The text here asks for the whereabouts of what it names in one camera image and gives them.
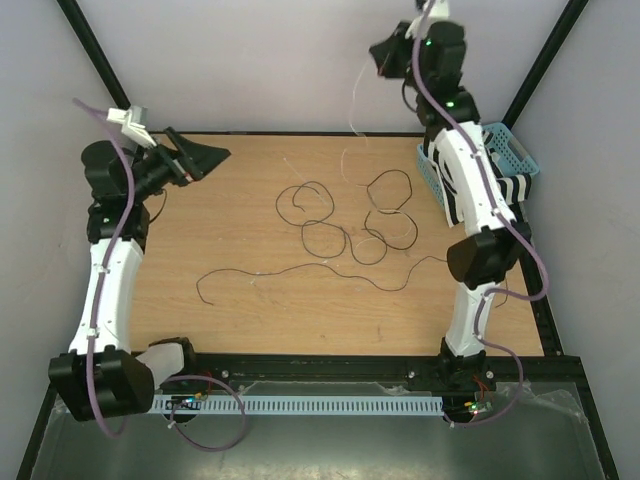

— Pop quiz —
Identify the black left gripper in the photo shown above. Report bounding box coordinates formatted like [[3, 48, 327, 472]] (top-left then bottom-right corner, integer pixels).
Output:
[[125, 127, 229, 202]]

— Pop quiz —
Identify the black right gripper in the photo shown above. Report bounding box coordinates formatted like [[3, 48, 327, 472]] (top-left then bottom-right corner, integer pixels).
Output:
[[370, 21, 433, 94]]

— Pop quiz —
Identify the white wire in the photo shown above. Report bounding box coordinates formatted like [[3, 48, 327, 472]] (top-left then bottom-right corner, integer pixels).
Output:
[[339, 55, 419, 252]]

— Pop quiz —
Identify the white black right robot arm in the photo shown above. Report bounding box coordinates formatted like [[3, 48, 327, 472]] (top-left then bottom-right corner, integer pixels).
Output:
[[369, 20, 530, 391]]

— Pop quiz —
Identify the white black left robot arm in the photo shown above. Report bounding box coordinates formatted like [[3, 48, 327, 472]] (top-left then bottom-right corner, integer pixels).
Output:
[[48, 128, 231, 422]]

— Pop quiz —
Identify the light blue perforated basket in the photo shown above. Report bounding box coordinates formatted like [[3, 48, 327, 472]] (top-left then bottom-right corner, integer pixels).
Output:
[[415, 121, 542, 209]]

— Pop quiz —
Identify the black white striped cloth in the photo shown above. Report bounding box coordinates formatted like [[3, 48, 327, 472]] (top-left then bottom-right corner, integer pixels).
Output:
[[424, 130, 534, 227]]

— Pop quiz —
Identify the grey metal front plate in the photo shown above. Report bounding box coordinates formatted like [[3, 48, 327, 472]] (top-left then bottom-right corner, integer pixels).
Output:
[[37, 384, 603, 479]]

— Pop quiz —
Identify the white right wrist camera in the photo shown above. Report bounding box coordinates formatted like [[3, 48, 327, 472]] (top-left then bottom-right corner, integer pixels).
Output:
[[405, 0, 450, 39]]

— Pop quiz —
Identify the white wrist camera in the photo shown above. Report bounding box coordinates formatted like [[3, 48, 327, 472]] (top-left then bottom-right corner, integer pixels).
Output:
[[405, 0, 450, 39], [106, 105, 157, 149]]

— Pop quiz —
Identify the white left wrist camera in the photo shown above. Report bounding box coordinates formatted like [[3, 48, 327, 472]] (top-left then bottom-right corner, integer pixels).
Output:
[[106, 105, 157, 149]]

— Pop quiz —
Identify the black wire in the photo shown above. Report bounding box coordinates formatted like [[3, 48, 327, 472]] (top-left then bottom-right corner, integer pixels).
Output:
[[275, 168, 417, 266]]

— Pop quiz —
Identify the black cage frame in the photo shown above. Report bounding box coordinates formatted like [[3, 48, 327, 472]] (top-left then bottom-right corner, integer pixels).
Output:
[[16, 1, 620, 479]]

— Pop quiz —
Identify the white slotted cable duct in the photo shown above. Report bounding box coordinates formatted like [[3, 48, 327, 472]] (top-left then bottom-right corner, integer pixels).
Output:
[[149, 395, 443, 417]]

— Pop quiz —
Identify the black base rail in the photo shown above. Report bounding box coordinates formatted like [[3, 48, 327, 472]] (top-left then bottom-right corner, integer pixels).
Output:
[[189, 352, 586, 397]]

